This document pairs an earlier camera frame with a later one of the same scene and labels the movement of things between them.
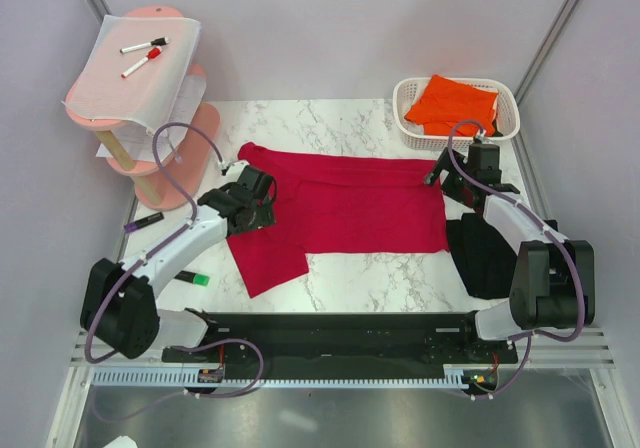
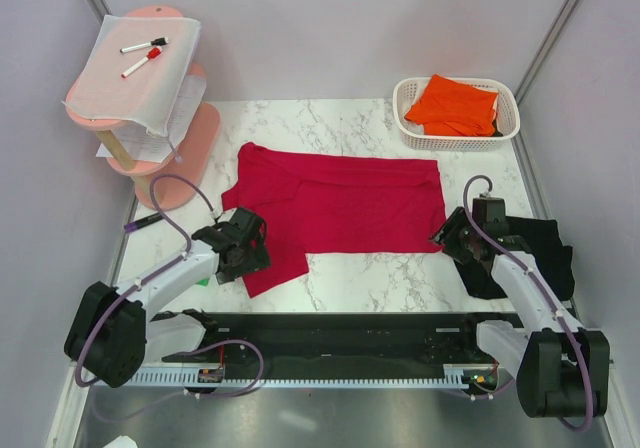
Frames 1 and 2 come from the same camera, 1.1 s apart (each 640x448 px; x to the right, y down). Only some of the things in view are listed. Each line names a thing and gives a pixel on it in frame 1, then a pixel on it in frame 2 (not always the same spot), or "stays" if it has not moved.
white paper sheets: x=140 y=140 stays
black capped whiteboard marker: x=158 y=41 stays
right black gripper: x=430 y=178 → x=457 y=219
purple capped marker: x=132 y=225 stays
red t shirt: x=335 y=205 stays
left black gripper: x=264 y=216 → x=258 y=259
